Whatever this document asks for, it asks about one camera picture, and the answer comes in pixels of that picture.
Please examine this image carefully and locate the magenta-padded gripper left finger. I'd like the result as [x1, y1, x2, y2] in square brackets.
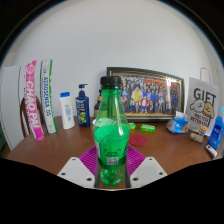
[57, 145, 101, 189]

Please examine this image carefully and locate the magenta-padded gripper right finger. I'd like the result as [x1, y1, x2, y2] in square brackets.
[124, 145, 168, 190]

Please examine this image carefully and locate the green plastic drink bottle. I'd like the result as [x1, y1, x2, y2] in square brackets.
[92, 75, 132, 187]

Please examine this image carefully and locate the flat round red coaster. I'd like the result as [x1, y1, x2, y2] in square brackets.
[128, 133, 149, 148]

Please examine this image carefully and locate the blue tissue pack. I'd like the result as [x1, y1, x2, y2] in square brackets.
[165, 111, 190, 135]

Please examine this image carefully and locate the white lotion bottle blue cap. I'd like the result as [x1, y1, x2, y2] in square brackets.
[59, 91, 76, 130]

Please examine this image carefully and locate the dark blue pump bottle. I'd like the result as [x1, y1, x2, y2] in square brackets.
[75, 83, 91, 128]

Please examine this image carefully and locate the small snack box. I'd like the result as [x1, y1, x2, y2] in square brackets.
[189, 125, 207, 144]

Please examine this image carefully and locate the white remote control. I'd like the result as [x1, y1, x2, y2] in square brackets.
[205, 144, 218, 158]

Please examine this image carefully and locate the framed group picture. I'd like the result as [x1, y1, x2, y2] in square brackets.
[106, 66, 185, 122]

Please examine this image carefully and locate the green and white long box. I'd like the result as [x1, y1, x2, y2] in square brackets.
[39, 59, 58, 134]

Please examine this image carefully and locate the pink long printed box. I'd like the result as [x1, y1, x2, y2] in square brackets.
[24, 60, 45, 142]

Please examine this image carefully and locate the blue detergent bottle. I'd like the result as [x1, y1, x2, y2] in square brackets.
[208, 106, 224, 152]

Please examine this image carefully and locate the white printed paper bag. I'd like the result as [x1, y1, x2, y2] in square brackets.
[184, 67, 220, 136]

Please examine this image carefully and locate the white flat board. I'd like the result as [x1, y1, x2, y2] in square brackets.
[0, 64, 26, 151]

